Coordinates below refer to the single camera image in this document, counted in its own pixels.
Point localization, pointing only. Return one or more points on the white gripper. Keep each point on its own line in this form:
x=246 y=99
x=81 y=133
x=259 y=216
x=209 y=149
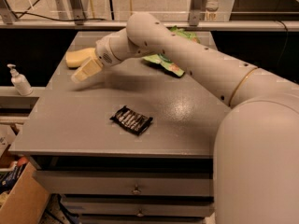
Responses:
x=104 y=53

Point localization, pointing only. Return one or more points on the yellow green sponge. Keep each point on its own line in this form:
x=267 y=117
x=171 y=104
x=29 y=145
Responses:
x=75 y=59

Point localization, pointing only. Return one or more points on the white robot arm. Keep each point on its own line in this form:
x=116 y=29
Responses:
x=256 y=151

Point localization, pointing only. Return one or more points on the grey metal railing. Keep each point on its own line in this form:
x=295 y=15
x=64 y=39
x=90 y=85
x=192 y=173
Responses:
x=199 y=15

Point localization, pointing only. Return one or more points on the black snack wrapper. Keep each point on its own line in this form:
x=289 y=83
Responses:
x=131 y=121

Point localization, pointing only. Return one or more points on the white pump bottle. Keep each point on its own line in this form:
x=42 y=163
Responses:
x=19 y=81

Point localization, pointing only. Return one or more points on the green snack bag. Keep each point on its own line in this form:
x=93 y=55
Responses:
x=165 y=63

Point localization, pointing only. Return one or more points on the grey drawer cabinet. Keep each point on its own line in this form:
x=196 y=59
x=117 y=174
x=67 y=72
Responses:
x=94 y=164

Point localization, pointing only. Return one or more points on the top drawer knob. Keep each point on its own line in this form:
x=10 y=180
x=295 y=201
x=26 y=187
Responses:
x=136 y=190

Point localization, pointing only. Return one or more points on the drawer knob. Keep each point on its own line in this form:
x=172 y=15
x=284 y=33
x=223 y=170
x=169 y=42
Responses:
x=140 y=213
x=136 y=190

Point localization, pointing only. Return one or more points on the cardboard box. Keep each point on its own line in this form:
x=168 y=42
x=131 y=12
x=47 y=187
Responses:
x=26 y=202

